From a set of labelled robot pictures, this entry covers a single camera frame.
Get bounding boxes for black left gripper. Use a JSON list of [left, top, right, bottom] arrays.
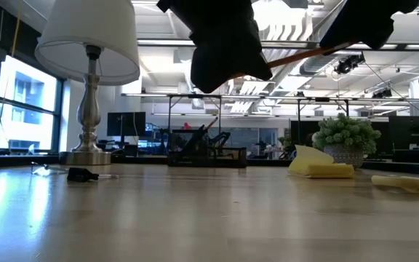
[[156, 0, 274, 94]]

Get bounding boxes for yellow sticky note pad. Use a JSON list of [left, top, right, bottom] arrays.
[[288, 144, 356, 179]]

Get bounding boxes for black ceiling spotlight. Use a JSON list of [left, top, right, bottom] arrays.
[[333, 52, 366, 76]]

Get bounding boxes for white shade silver table lamp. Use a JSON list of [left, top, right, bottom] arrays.
[[34, 0, 140, 167]]

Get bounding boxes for yellow handled scissors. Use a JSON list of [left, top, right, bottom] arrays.
[[371, 174, 419, 194]]

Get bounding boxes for green potted plant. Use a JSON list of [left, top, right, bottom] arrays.
[[311, 112, 382, 170]]

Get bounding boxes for white ceiling light panel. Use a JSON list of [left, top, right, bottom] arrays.
[[252, 0, 307, 28]]

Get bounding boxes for black binder clip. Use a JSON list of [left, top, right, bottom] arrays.
[[66, 167, 119, 183]]

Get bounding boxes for black metal rack frame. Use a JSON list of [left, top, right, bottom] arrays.
[[296, 96, 349, 139], [167, 93, 223, 146]]

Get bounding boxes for wide black monitor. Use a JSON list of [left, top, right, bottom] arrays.
[[388, 115, 419, 164]]

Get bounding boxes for black mesh desk organizer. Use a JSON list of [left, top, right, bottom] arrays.
[[167, 129, 249, 169]]

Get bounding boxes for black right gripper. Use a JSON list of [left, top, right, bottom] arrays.
[[319, 0, 419, 51]]

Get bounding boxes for large glass window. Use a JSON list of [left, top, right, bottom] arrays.
[[0, 54, 65, 154]]

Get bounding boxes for yellow hanging cord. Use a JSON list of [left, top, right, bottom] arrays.
[[11, 0, 23, 57]]

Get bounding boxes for black computer monitor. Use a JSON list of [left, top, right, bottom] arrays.
[[106, 111, 147, 138]]

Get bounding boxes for silver ventilation duct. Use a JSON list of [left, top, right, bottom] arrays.
[[300, 50, 338, 76]]

